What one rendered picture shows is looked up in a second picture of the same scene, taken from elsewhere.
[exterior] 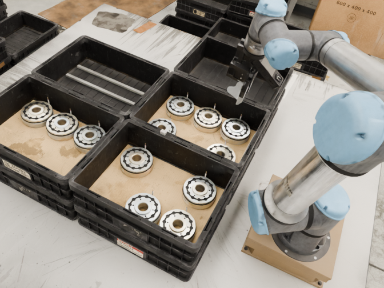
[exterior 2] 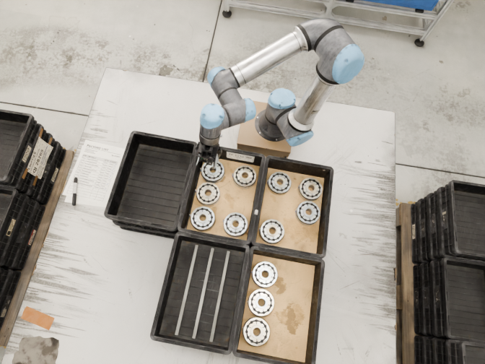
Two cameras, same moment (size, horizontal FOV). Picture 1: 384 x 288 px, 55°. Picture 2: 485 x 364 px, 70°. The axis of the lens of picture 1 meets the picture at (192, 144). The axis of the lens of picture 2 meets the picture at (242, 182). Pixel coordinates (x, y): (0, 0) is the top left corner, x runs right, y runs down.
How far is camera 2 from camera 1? 118 cm
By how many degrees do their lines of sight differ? 51
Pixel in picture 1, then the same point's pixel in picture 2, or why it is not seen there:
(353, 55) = (261, 61)
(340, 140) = (357, 68)
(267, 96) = (156, 154)
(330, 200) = (288, 97)
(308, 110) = (135, 128)
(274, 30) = (237, 112)
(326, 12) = not seen: outside the picture
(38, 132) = (271, 321)
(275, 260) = not seen: hidden behind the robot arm
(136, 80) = (176, 269)
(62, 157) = (286, 287)
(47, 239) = (328, 278)
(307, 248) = not seen: hidden behind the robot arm
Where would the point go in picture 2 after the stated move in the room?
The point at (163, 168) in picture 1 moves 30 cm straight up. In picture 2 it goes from (267, 212) to (276, 191)
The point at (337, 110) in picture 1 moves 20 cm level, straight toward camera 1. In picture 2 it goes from (349, 66) to (411, 82)
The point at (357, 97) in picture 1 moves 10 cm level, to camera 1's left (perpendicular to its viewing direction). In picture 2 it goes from (350, 55) to (359, 81)
